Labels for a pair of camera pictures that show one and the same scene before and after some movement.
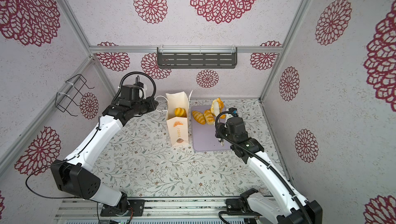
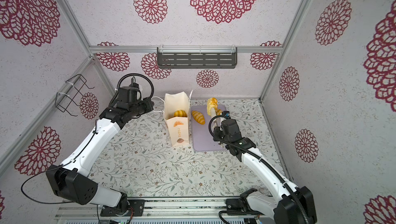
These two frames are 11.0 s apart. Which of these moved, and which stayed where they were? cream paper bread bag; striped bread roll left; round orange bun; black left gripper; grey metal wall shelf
Moved: round orange bun
Stayed: cream paper bread bag; striped bread roll left; black left gripper; grey metal wall shelf
